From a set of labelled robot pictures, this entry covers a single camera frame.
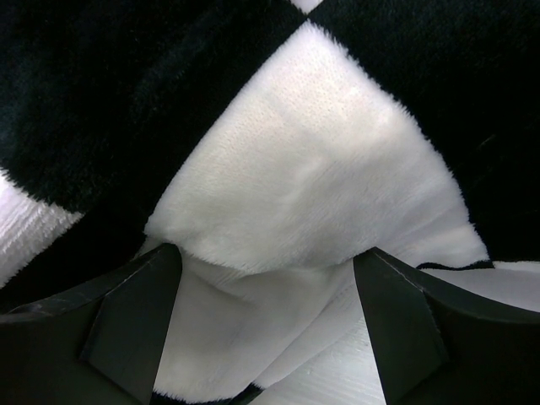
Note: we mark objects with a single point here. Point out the black white checkered pillowcase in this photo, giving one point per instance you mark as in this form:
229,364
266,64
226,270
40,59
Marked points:
267,144

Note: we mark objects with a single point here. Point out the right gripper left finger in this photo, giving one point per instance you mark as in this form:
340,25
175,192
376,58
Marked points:
97,343

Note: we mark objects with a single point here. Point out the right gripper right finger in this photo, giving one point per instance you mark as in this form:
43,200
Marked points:
435,343

